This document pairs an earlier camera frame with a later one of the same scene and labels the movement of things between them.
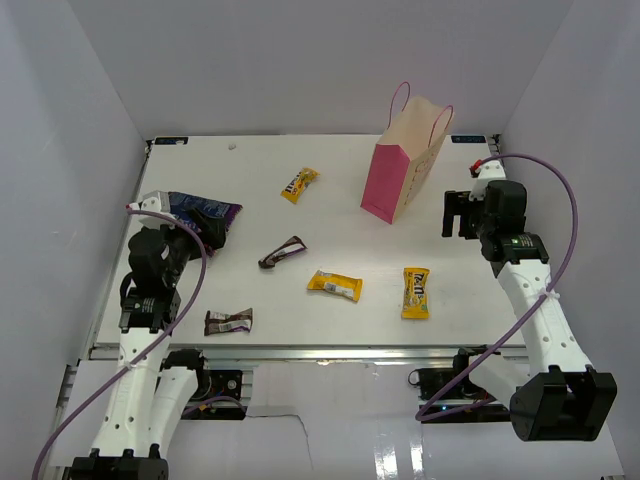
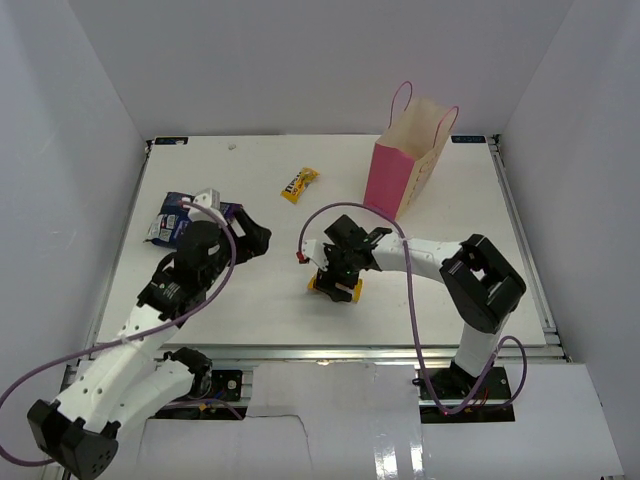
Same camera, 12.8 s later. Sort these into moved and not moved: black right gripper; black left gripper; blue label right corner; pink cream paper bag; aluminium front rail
Moved: black left gripper; black right gripper
Not moved: pink cream paper bag; aluminium front rail; blue label right corner
